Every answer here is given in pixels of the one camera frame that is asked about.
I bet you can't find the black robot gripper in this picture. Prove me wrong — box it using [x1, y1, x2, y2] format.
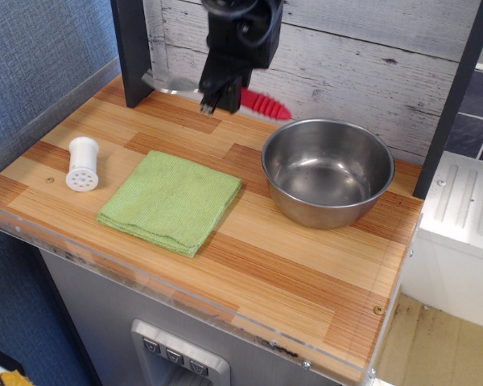
[200, 1, 283, 116]

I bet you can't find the red handled metal fork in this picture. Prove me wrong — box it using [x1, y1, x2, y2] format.
[142, 69, 292, 121]

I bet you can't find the green folded cloth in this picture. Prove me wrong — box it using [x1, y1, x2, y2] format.
[97, 150, 242, 258]

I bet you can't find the stainless steel bowl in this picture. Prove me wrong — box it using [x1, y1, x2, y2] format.
[261, 118, 395, 229]

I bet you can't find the white plastic spool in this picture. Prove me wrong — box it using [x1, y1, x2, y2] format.
[66, 137, 100, 192]

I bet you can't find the grey cabinet with button panel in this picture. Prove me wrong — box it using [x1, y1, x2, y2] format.
[41, 248, 375, 385]

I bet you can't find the clear acrylic table edge guard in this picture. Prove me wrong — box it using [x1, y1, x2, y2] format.
[0, 193, 421, 385]

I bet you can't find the white ridged appliance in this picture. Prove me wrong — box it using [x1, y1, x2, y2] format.
[402, 152, 483, 326]

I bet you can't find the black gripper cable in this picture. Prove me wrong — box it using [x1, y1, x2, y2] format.
[237, 0, 283, 49]

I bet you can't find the dark left frame post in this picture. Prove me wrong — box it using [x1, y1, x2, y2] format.
[110, 0, 153, 108]

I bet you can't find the dark frame post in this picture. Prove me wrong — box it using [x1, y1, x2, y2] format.
[110, 0, 153, 108]
[413, 1, 483, 199]

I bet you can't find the dark right frame post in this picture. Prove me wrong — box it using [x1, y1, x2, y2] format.
[413, 1, 483, 199]

